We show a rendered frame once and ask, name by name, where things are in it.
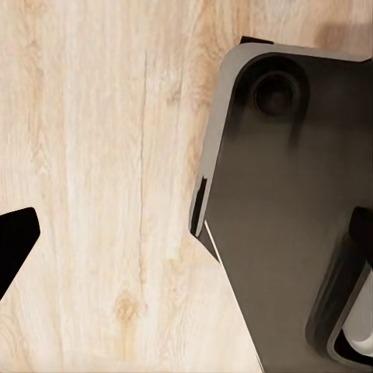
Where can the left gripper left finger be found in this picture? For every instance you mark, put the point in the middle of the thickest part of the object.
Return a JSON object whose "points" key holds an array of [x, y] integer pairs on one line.
{"points": [[19, 231]]}

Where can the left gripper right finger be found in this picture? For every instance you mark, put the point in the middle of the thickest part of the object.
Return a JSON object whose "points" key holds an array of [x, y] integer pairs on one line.
{"points": [[361, 231]]}

